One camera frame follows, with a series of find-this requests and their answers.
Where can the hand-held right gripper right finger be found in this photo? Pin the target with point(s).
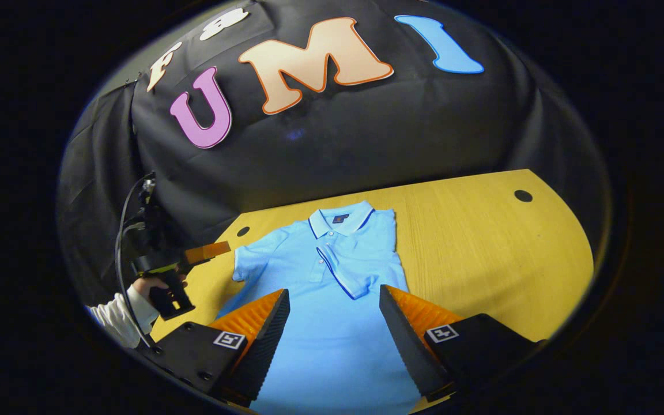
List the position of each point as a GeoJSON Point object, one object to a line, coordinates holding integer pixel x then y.
{"type": "Point", "coordinates": [407, 343]}

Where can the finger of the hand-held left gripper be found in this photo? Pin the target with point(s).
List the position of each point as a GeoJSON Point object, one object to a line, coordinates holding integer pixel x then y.
{"type": "Point", "coordinates": [208, 252]}

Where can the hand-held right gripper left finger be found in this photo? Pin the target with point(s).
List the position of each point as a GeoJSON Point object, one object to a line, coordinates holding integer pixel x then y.
{"type": "Point", "coordinates": [263, 346]}

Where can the light blue T-shirt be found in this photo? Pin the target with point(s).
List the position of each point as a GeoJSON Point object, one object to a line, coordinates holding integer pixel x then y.
{"type": "Point", "coordinates": [338, 346]}

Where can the black backdrop cloth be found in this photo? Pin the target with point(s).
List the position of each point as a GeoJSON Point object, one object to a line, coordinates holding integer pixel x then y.
{"type": "Point", "coordinates": [366, 132]}

